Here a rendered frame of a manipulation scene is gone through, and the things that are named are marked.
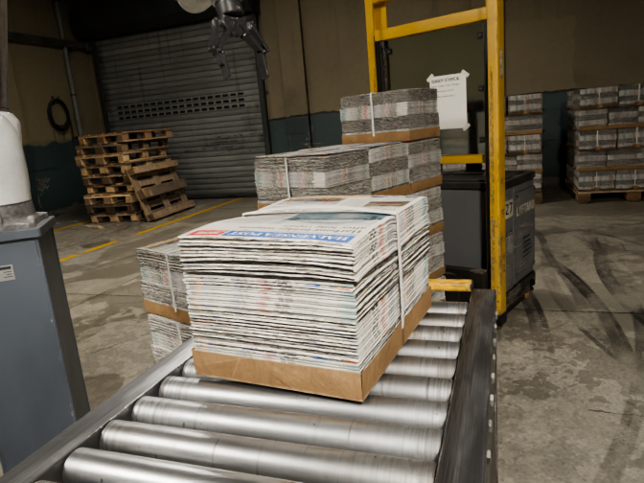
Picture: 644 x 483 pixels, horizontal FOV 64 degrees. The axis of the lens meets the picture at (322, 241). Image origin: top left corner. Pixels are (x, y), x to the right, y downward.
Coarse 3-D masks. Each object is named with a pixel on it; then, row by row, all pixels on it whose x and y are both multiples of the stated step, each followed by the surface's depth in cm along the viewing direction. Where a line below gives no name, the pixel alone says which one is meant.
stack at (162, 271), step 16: (176, 240) 178; (144, 256) 169; (160, 256) 163; (176, 256) 157; (144, 272) 173; (160, 272) 166; (176, 272) 160; (144, 288) 173; (160, 288) 167; (176, 288) 161; (176, 304) 163; (160, 320) 172; (176, 320) 168; (160, 336) 175; (176, 336) 168; (160, 352) 176
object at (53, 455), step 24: (192, 336) 100; (168, 360) 90; (144, 384) 82; (96, 408) 76; (120, 408) 75; (72, 432) 70; (96, 432) 70; (48, 456) 65; (0, 480) 61; (24, 480) 61; (48, 480) 63
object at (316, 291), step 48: (192, 240) 77; (240, 240) 72; (288, 240) 69; (336, 240) 67; (384, 240) 76; (192, 288) 80; (240, 288) 75; (288, 288) 71; (336, 288) 68; (384, 288) 77; (240, 336) 78; (288, 336) 73; (336, 336) 70; (384, 336) 78
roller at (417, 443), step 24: (144, 408) 76; (168, 408) 75; (192, 408) 74; (216, 408) 73; (240, 408) 72; (216, 432) 71; (240, 432) 70; (264, 432) 69; (288, 432) 68; (312, 432) 67; (336, 432) 66; (360, 432) 65; (384, 432) 64; (408, 432) 64; (432, 432) 63; (408, 456) 62; (432, 456) 61
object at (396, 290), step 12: (252, 216) 93; (264, 216) 91; (276, 216) 90; (288, 216) 89; (300, 216) 88; (312, 216) 86; (324, 216) 85; (336, 216) 84; (348, 216) 83; (360, 216) 82; (372, 216) 81; (384, 216) 81; (396, 216) 82; (396, 228) 81; (396, 240) 81; (396, 252) 83; (396, 264) 83; (396, 276) 83; (396, 288) 84; (396, 300) 84; (396, 312) 84; (396, 324) 84
